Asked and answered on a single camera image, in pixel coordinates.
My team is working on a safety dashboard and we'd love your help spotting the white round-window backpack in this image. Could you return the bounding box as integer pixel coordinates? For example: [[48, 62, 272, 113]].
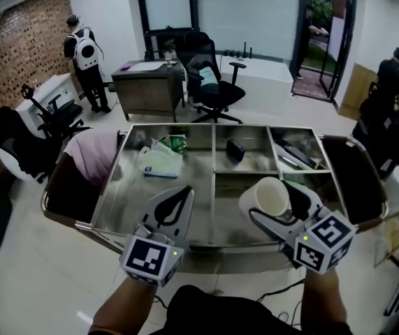
[[72, 29, 101, 71]]

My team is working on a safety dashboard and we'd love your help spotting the black mesh office chair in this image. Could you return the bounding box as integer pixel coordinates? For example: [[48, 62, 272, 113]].
[[174, 31, 247, 124]]

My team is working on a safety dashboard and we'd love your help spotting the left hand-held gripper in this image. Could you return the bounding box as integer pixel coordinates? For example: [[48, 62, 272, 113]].
[[119, 186, 196, 288]]

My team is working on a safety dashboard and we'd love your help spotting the white long paper strip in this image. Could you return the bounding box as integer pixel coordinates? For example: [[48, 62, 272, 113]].
[[275, 143, 312, 172]]

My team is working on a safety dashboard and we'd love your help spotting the brown wooden desk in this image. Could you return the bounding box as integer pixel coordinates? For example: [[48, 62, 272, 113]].
[[110, 59, 187, 122]]

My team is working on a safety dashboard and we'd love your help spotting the person's dark clothing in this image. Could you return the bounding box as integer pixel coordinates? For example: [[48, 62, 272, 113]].
[[148, 284, 356, 335]]

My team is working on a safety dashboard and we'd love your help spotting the white paper sheet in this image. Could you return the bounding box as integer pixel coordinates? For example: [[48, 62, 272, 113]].
[[128, 60, 166, 72]]

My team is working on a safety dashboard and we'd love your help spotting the small black box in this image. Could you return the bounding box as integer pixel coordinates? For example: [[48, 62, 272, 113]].
[[226, 137, 247, 163]]

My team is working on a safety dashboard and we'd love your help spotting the green snack packet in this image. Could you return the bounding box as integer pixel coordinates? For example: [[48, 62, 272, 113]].
[[151, 134, 189, 158]]

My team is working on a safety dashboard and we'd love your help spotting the person's left forearm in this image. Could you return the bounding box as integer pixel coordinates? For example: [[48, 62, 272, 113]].
[[89, 276, 159, 335]]

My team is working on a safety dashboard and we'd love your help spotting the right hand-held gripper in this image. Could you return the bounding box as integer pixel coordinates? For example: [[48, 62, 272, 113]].
[[248, 180, 358, 276]]

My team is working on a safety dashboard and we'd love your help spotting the white ceramic mug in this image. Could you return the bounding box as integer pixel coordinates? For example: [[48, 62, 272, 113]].
[[238, 176, 293, 220]]

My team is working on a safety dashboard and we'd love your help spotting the black chair with white base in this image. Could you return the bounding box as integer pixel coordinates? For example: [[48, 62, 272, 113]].
[[0, 105, 64, 184]]

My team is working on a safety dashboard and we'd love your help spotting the pink cloth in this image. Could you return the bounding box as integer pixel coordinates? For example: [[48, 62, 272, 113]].
[[62, 131, 124, 188]]

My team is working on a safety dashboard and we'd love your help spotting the white low cabinet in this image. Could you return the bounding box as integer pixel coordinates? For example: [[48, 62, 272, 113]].
[[15, 73, 81, 120]]

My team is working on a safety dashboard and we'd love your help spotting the white plastic tissue pack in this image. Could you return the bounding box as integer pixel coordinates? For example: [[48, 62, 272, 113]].
[[137, 144, 183, 179]]

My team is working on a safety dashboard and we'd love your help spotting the metal compartment tray cart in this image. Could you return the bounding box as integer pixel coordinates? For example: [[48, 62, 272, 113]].
[[40, 123, 391, 275]]

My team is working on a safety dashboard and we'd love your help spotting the black framed glass door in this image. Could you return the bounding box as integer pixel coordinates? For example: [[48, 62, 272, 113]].
[[291, 0, 358, 103]]

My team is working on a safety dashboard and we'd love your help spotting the black floor cable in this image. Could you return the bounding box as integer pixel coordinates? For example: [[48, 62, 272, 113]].
[[256, 279, 305, 329]]

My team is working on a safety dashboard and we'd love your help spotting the black armrest office chair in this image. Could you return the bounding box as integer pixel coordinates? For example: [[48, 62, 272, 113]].
[[20, 84, 92, 139]]

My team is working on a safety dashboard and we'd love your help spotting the person's right forearm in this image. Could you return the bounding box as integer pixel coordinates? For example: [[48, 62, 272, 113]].
[[301, 269, 349, 335]]

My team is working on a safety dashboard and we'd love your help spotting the brown cardboard sheet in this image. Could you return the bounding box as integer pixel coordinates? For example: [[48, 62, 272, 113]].
[[338, 63, 379, 121]]

